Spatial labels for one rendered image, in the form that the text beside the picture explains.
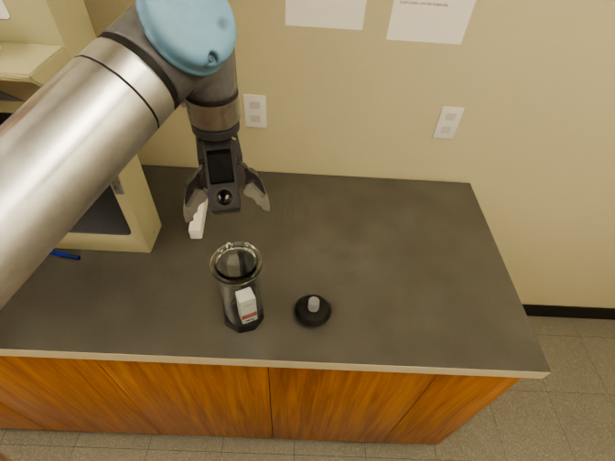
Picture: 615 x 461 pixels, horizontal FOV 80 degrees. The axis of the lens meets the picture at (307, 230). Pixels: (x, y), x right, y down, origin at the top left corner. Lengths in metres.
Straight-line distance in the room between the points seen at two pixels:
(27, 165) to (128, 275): 0.84
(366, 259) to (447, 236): 0.29
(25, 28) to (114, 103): 0.55
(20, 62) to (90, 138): 0.49
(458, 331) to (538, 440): 1.17
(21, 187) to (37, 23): 0.56
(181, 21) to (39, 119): 0.12
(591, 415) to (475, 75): 1.69
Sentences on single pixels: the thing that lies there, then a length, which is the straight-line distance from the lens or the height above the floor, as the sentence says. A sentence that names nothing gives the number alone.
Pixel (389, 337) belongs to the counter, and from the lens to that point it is 0.98.
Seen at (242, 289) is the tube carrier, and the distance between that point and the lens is 0.79.
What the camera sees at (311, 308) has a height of 0.99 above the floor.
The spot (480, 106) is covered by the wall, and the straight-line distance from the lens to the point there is 1.34.
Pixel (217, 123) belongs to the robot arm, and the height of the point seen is 1.50.
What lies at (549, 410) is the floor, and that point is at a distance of 2.24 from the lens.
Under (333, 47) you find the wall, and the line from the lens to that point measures 1.16.
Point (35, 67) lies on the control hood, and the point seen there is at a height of 1.51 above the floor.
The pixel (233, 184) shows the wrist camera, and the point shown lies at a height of 1.42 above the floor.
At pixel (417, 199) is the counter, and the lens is 1.33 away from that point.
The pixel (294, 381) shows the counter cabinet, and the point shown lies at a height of 0.73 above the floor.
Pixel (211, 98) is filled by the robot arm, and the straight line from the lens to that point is 0.53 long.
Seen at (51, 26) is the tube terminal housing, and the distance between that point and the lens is 0.82.
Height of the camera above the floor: 1.78
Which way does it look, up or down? 47 degrees down
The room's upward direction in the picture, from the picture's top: 5 degrees clockwise
